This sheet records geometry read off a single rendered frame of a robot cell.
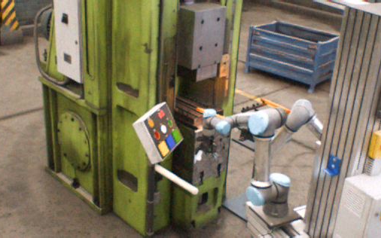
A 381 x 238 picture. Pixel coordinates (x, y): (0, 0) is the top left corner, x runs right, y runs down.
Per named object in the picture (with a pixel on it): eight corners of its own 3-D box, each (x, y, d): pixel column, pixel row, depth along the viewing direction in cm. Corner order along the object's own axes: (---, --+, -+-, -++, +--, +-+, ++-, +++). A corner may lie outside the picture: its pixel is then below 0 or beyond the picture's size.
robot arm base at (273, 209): (294, 214, 289) (296, 199, 284) (272, 221, 282) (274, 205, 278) (278, 200, 300) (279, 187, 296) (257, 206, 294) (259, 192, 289)
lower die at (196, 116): (212, 120, 377) (213, 110, 373) (193, 127, 364) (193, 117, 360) (175, 102, 404) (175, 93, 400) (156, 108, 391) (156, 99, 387)
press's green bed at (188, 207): (221, 218, 421) (226, 169, 401) (189, 235, 397) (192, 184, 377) (177, 190, 456) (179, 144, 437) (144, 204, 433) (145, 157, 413)
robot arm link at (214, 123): (236, 120, 293) (224, 113, 301) (220, 124, 287) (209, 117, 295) (235, 132, 297) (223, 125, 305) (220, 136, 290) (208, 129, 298)
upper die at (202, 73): (216, 75, 362) (217, 63, 358) (196, 81, 349) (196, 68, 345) (177, 60, 389) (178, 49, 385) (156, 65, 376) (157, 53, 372)
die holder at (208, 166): (227, 169, 401) (231, 118, 382) (192, 185, 377) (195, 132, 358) (179, 143, 437) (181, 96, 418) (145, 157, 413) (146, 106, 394)
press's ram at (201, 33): (230, 59, 367) (235, 5, 350) (191, 69, 342) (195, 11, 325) (190, 46, 393) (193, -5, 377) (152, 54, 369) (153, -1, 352)
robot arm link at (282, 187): (292, 198, 286) (295, 178, 280) (275, 205, 279) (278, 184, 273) (277, 188, 295) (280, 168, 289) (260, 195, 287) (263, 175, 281)
